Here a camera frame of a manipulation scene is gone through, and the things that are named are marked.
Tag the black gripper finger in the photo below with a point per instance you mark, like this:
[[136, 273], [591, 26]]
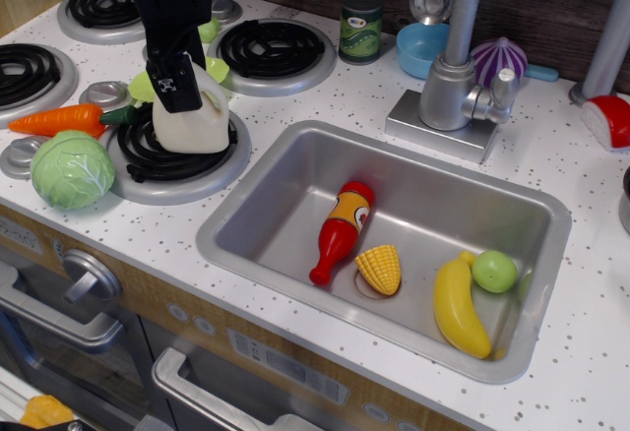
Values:
[[174, 82]]

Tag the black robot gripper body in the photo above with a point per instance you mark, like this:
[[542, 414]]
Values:
[[171, 28]]

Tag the cream toy detergent bottle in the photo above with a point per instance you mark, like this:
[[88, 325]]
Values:
[[199, 131]]

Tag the silver metal sink basin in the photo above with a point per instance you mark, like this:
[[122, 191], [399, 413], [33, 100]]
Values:
[[267, 229]]

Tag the light green toy plate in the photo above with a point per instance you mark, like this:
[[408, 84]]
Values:
[[142, 90]]

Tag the small green toy lettuce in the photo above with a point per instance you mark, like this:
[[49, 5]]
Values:
[[209, 30]]

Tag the silver stove knob top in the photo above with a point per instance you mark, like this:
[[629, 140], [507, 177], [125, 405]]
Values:
[[226, 11]]

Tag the silver stove knob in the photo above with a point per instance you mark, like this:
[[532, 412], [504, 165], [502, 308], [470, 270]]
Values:
[[17, 157], [108, 95], [226, 11]]

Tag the silver stove knob lower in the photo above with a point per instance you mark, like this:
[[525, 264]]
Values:
[[108, 95]]

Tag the back left stove burner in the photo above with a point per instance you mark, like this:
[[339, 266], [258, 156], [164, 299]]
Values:
[[101, 22]]

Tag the stove burner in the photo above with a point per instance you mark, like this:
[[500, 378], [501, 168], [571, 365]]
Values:
[[274, 57], [101, 22], [34, 78], [148, 174]]

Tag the orange toy carrot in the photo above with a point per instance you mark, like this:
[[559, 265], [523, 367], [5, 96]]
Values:
[[87, 118]]

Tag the back right stove burner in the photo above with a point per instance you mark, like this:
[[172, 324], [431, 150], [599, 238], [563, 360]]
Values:
[[274, 57]]

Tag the front stove burner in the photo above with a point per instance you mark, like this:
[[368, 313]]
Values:
[[148, 174]]

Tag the green toy cabbage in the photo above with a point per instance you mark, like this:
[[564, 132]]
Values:
[[72, 171]]

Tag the far left stove burner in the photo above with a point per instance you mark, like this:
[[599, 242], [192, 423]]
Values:
[[34, 78]]

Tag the silver stove knob front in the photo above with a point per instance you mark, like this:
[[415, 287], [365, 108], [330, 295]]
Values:
[[17, 157]]

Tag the green toy pea can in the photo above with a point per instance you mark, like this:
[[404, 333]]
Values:
[[360, 31]]

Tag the silver oven dial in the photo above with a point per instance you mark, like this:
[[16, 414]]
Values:
[[89, 276]]

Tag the red toy ketchup bottle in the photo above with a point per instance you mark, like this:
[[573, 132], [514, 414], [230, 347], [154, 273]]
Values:
[[342, 228]]

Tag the blue toy pan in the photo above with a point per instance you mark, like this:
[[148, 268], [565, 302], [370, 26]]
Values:
[[419, 45]]

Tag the yellow toy corn piece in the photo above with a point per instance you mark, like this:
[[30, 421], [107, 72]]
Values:
[[380, 267]]

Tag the silver toy faucet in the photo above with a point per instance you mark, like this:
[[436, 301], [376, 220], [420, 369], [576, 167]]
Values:
[[453, 114]]

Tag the purple white toy onion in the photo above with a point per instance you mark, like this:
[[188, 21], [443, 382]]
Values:
[[492, 56]]

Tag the yellow cloth object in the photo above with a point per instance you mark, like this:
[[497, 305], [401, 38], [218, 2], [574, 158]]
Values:
[[44, 411]]

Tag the yellow toy banana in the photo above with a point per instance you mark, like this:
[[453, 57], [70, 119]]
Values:
[[453, 307]]

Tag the green toy apple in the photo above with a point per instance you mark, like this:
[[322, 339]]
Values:
[[494, 271]]

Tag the silver vertical pole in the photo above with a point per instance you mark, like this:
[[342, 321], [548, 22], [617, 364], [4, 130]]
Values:
[[608, 58]]

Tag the red white toy cheese wedge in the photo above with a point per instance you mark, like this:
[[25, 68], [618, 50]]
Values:
[[607, 117]]

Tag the silver oven door handle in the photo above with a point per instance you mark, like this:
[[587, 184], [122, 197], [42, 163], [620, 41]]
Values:
[[98, 335]]

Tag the silver dishwasher door handle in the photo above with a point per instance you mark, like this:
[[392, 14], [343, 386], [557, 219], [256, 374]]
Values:
[[167, 378]]

